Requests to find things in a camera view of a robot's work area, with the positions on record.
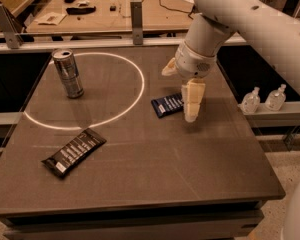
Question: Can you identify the paper card left desk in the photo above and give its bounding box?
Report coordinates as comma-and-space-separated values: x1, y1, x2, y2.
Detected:
35, 12, 66, 26

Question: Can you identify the middle metal bracket post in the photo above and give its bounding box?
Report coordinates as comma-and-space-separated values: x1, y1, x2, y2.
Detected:
130, 0, 143, 45

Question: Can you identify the small black object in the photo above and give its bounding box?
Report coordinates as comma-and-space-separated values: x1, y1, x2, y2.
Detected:
110, 5, 116, 11

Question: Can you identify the black rxbar wrapper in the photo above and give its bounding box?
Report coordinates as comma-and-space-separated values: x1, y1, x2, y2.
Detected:
42, 128, 106, 178

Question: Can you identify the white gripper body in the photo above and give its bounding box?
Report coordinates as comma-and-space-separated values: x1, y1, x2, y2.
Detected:
175, 41, 218, 79

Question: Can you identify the blue rxbar wrapper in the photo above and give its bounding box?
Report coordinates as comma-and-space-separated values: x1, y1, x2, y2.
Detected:
151, 93, 183, 118

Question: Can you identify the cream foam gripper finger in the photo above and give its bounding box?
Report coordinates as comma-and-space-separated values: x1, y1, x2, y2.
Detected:
181, 78, 206, 123
161, 58, 177, 76

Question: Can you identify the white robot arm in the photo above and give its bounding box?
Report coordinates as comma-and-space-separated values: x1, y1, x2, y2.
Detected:
162, 0, 300, 122

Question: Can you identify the black device on desk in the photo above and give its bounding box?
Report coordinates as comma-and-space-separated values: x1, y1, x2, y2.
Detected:
66, 6, 96, 15

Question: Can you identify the left metal bracket post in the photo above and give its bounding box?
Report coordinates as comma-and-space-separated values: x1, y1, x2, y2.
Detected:
0, 4, 23, 49

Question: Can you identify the metal rail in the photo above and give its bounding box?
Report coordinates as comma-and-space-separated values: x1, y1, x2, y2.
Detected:
0, 35, 248, 54

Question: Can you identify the clear plastic bottle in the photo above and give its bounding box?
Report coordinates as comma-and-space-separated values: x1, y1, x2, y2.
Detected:
240, 87, 260, 114
265, 84, 286, 111

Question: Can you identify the black cable on desk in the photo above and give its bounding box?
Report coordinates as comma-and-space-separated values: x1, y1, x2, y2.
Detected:
158, 0, 196, 20

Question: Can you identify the silver energy drink can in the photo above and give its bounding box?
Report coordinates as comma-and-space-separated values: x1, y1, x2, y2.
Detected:
52, 49, 84, 98

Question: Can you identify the metal bracket post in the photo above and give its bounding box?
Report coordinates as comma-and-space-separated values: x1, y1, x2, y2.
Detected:
0, 4, 23, 49
130, 0, 143, 45

